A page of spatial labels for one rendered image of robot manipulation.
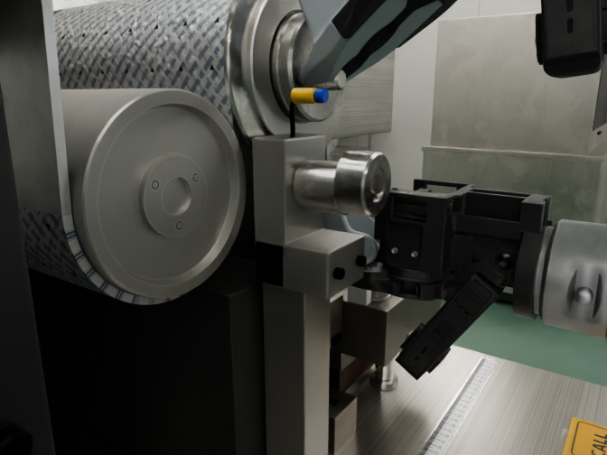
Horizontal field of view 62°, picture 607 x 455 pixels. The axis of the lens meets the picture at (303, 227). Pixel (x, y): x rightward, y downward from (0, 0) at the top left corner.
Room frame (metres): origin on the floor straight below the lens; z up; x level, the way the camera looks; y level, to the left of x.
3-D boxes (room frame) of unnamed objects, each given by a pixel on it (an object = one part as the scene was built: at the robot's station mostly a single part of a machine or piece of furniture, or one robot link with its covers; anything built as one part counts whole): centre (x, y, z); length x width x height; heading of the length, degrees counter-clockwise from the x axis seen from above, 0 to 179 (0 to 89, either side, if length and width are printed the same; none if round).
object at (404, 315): (0.62, 0.04, 1.00); 0.40 x 0.16 x 0.06; 56
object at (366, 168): (0.31, -0.04, 1.18); 0.04 x 0.02 x 0.04; 146
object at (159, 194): (0.35, 0.18, 1.17); 0.26 x 0.12 x 0.12; 56
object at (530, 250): (0.37, -0.12, 1.12); 0.12 x 0.08 x 0.09; 56
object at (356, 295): (0.47, -0.06, 1.04); 0.02 x 0.01 x 0.02; 56
